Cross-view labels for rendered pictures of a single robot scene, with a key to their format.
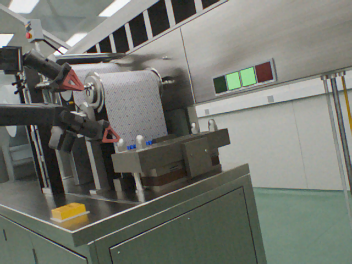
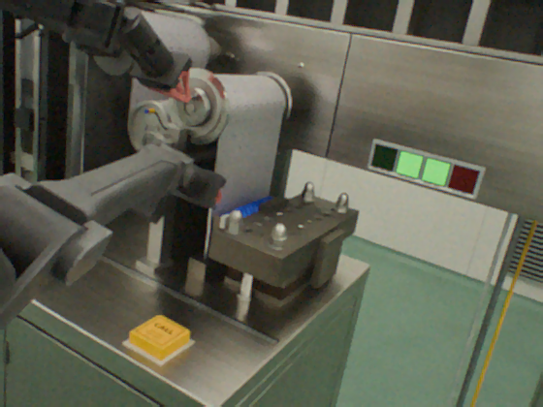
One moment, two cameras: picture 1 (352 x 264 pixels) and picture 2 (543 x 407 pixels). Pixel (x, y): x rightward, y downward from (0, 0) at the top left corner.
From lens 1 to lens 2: 0.59 m
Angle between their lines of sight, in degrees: 28
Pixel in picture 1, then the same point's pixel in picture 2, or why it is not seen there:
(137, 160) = (274, 267)
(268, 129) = not seen: hidden behind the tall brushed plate
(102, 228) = (241, 393)
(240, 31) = (455, 106)
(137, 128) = (242, 181)
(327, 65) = not seen: outside the picture
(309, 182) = not seen: hidden behind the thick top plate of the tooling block
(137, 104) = (253, 142)
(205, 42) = (388, 85)
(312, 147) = (342, 171)
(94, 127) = (204, 185)
